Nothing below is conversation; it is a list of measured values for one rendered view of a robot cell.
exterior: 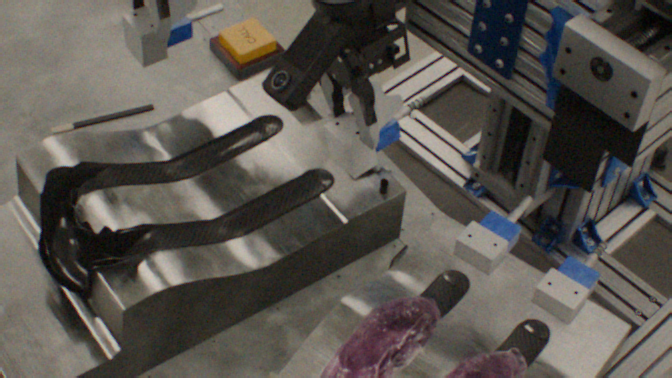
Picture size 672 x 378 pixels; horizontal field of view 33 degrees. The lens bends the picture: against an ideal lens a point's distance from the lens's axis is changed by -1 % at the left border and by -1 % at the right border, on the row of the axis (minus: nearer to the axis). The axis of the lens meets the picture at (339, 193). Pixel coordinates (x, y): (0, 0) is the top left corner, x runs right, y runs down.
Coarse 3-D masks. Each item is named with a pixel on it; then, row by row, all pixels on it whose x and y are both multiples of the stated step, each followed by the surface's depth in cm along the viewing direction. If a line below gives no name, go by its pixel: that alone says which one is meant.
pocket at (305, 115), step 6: (306, 102) 145; (312, 102) 144; (300, 108) 145; (306, 108) 145; (312, 108) 144; (318, 108) 144; (294, 114) 144; (300, 114) 144; (306, 114) 145; (312, 114) 145; (318, 114) 143; (324, 114) 143; (300, 120) 144; (306, 120) 144; (312, 120) 144
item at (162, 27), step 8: (152, 0) 135; (176, 0) 137; (184, 0) 138; (192, 0) 138; (152, 8) 136; (176, 8) 138; (184, 8) 138; (192, 8) 139; (152, 16) 137; (176, 16) 138; (160, 24) 137; (168, 24) 137; (160, 32) 138; (168, 32) 139; (160, 40) 140
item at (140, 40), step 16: (128, 16) 141; (144, 16) 141; (192, 16) 145; (208, 16) 146; (128, 32) 142; (144, 32) 139; (176, 32) 143; (192, 32) 144; (128, 48) 145; (144, 48) 141; (160, 48) 142; (144, 64) 142
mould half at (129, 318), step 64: (192, 128) 139; (320, 128) 139; (128, 192) 126; (192, 192) 132; (256, 192) 133; (0, 256) 127; (192, 256) 122; (256, 256) 126; (320, 256) 131; (0, 320) 122; (64, 320) 122; (128, 320) 117; (192, 320) 124
